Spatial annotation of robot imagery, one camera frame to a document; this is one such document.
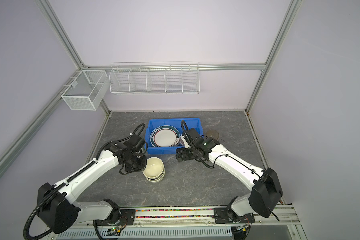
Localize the stacked lower bowls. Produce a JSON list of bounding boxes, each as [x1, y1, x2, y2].
[[143, 157, 165, 183]]

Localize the purple top bowl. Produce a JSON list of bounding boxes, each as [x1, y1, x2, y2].
[[175, 137, 185, 146]]

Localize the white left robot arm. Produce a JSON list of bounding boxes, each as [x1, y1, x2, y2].
[[35, 142, 147, 234]]

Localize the green rimmed white plate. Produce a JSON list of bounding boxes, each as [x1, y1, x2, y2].
[[150, 125, 180, 148]]

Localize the small white mesh basket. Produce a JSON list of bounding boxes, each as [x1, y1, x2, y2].
[[62, 70, 110, 111]]

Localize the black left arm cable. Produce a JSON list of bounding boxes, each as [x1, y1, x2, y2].
[[22, 182, 65, 240]]

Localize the long white wire basket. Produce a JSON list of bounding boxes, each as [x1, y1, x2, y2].
[[109, 62, 200, 95]]

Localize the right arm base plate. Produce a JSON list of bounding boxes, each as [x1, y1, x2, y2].
[[213, 207, 255, 224]]

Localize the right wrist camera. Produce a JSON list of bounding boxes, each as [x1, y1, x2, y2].
[[182, 128, 204, 145]]

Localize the aluminium mounting rail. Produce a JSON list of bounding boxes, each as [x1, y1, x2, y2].
[[46, 204, 307, 240]]

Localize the blue plastic bin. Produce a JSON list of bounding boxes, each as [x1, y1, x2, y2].
[[145, 118, 204, 155]]

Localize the amber glass cup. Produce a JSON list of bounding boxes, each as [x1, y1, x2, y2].
[[206, 130, 220, 140]]

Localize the green glass cup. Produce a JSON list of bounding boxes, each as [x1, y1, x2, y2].
[[141, 142, 148, 154]]

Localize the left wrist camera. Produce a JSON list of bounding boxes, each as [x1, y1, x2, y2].
[[126, 134, 146, 152]]

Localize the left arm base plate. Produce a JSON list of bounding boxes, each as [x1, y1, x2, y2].
[[95, 209, 136, 226]]

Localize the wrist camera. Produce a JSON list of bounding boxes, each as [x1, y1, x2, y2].
[[126, 134, 146, 152], [182, 128, 204, 145]]

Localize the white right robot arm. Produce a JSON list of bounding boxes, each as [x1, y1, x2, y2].
[[176, 144, 283, 223]]

